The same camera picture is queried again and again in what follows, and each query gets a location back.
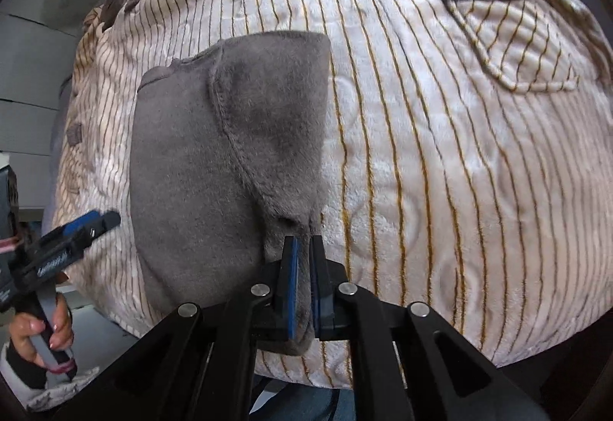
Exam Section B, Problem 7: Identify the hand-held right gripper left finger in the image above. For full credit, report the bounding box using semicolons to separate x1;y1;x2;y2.
52;236;302;421

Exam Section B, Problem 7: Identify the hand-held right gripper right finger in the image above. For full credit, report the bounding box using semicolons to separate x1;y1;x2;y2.
309;234;551;421

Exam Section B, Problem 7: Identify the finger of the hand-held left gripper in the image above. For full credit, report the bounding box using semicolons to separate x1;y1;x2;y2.
50;211;103;242
29;211;121;280

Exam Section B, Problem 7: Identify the grey knit sweater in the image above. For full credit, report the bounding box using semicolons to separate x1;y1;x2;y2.
129;32;333;357

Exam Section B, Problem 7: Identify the person's left forearm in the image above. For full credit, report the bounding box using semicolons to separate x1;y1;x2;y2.
0;344;99;410

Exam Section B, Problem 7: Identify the person's left hand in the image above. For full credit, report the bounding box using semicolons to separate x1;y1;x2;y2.
10;292;75;367

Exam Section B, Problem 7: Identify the person's blue jeans leg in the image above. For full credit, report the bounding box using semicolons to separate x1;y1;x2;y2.
249;378;355;421

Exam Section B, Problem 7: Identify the cream striped plush garment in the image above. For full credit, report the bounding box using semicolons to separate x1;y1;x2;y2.
48;0;613;390

